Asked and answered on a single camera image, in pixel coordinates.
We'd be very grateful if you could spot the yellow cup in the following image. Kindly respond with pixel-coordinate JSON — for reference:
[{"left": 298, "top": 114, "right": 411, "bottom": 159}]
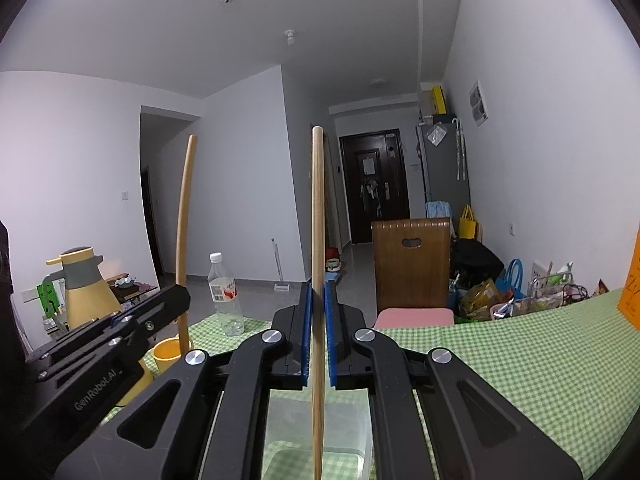
[{"left": 152, "top": 337, "right": 193, "bottom": 375}]

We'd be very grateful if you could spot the folded umbrella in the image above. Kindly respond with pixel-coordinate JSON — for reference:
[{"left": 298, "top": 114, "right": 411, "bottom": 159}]
[{"left": 451, "top": 117, "right": 467, "bottom": 181}]

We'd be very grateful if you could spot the white wire rack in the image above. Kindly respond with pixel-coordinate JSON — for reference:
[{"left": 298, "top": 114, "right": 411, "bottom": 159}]
[{"left": 527, "top": 260, "right": 576, "bottom": 306}]

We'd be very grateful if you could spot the light wooden chopstick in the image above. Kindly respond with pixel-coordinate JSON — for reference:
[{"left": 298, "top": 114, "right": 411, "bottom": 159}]
[
  {"left": 176, "top": 135, "right": 199, "bottom": 356},
  {"left": 311, "top": 126, "right": 326, "bottom": 480}
]

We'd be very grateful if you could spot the dark entrance door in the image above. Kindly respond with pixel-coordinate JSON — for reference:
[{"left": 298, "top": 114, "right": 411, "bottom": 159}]
[{"left": 339, "top": 130, "right": 411, "bottom": 245}]

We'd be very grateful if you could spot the brown wooden chair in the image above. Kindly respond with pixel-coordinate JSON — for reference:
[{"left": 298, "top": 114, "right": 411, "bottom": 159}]
[{"left": 371, "top": 217, "right": 452, "bottom": 311}]

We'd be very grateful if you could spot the black bag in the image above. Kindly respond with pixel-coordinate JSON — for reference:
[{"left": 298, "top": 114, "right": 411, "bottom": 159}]
[{"left": 450, "top": 237, "right": 506, "bottom": 286}]

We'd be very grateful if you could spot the blue bag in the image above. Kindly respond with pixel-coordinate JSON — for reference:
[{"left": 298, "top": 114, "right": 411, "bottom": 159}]
[{"left": 502, "top": 259, "right": 526, "bottom": 301}]

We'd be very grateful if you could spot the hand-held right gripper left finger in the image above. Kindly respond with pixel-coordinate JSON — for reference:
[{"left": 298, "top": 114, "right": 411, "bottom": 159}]
[{"left": 52, "top": 282, "right": 313, "bottom": 480}]

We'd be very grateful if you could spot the grey refrigerator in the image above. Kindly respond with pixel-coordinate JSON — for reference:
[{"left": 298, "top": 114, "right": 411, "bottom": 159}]
[{"left": 416, "top": 121, "right": 472, "bottom": 221}]

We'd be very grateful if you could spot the clear plastic container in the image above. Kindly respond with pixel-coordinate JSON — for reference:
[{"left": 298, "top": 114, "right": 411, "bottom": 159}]
[{"left": 260, "top": 387, "right": 376, "bottom": 480}]

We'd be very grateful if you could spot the yellow tote bag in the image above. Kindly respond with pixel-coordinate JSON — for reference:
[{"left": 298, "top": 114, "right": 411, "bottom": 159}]
[{"left": 458, "top": 205, "right": 480, "bottom": 240}]

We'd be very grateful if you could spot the yellow thermos jug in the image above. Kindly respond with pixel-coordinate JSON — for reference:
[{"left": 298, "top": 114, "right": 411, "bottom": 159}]
[{"left": 46, "top": 246, "right": 155, "bottom": 407}]

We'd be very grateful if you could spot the white mop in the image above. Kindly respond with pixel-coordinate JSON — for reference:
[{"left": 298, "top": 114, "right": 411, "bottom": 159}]
[{"left": 270, "top": 237, "right": 291, "bottom": 293}]

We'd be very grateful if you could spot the black folding side table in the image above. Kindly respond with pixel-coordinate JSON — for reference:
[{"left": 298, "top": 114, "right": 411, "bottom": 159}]
[{"left": 107, "top": 272, "right": 161, "bottom": 306}]

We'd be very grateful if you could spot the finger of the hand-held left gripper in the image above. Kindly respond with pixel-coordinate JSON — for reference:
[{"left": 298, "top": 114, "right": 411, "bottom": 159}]
[
  {"left": 37, "top": 317, "right": 158, "bottom": 382},
  {"left": 25, "top": 285, "right": 192, "bottom": 364}
]

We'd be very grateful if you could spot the white wall panel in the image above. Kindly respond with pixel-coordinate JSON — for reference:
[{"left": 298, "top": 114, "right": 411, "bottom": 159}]
[{"left": 469, "top": 79, "right": 490, "bottom": 128}]

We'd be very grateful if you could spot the clear plastic water bottle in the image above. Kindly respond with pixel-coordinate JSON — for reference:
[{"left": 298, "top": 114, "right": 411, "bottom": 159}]
[{"left": 207, "top": 252, "right": 246, "bottom": 338}]

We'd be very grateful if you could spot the pink seat cushion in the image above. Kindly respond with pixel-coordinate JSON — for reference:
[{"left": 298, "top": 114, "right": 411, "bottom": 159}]
[{"left": 374, "top": 307, "right": 455, "bottom": 331}]

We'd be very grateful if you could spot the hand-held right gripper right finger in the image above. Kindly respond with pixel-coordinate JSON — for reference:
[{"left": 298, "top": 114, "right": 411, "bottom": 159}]
[{"left": 324, "top": 280, "right": 583, "bottom": 480}]

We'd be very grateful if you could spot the yellow snack packet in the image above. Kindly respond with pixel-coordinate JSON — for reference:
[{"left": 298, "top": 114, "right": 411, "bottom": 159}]
[{"left": 459, "top": 280, "right": 503, "bottom": 318}]

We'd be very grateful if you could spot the green packet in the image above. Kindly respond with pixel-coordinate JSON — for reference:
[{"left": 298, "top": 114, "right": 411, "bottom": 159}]
[{"left": 36, "top": 282, "right": 63, "bottom": 321}]

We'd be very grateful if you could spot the green checked tablecloth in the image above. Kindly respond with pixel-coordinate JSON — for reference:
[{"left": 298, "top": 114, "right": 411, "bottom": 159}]
[{"left": 100, "top": 287, "right": 640, "bottom": 480}]

